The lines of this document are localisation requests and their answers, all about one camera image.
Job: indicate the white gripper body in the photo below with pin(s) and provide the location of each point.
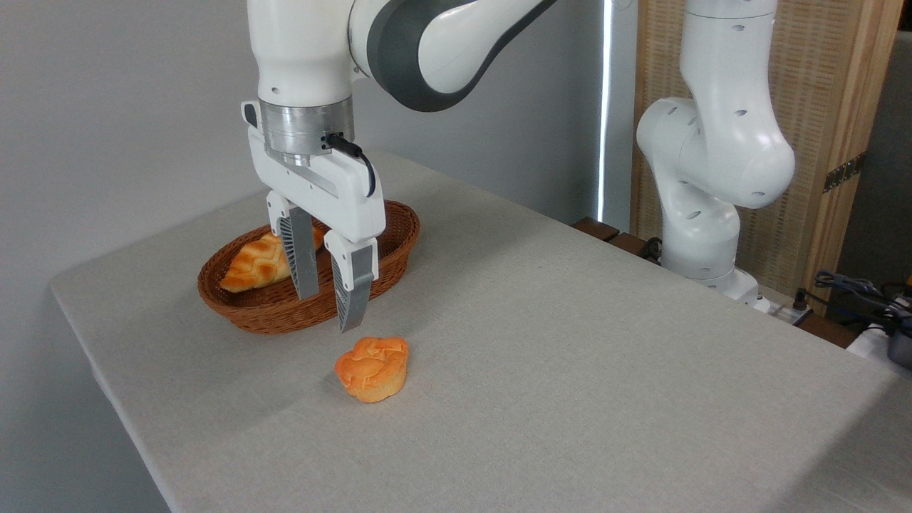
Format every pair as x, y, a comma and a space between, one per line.
335, 192

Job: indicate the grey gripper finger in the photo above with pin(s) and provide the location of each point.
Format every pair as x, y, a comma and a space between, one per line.
353, 285
303, 263

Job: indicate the round orange bread bun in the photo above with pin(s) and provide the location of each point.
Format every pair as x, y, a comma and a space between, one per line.
372, 370

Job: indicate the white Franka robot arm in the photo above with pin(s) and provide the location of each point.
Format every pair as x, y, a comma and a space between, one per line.
719, 142

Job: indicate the braided croissant bread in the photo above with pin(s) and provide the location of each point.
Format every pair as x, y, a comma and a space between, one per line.
253, 267

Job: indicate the brown wicker oval basket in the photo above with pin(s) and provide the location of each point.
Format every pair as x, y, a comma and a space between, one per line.
285, 313

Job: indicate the grey tablecloth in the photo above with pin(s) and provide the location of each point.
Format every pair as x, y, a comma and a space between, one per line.
570, 370

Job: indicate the dark brown wooden block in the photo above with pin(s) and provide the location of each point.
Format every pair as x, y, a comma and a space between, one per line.
630, 246
596, 228
826, 330

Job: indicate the wooden rattan screen panel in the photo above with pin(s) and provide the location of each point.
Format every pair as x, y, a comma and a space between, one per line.
816, 78

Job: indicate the dark metal hinge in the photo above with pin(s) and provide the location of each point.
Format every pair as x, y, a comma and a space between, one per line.
844, 172

